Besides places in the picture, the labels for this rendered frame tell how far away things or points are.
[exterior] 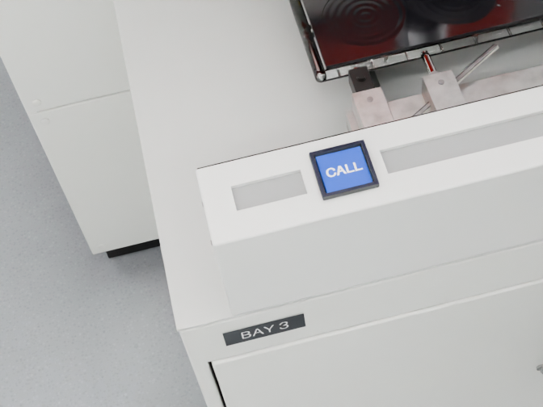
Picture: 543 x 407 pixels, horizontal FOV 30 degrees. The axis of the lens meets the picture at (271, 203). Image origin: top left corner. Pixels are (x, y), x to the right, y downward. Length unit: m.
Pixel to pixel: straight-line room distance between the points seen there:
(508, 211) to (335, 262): 0.18
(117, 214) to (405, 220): 1.03
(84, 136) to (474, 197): 0.91
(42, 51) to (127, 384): 0.70
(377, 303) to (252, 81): 0.33
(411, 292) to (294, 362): 0.17
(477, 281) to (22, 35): 0.80
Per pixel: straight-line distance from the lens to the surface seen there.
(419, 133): 1.01
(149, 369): 1.99
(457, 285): 1.14
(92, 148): 1.79
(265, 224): 0.96
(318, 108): 1.22
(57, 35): 1.59
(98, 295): 2.09
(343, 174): 0.98
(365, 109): 1.10
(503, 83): 1.17
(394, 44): 1.17
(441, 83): 1.12
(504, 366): 1.37
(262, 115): 1.22
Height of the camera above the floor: 1.75
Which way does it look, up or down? 55 degrees down
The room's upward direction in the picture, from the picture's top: 10 degrees counter-clockwise
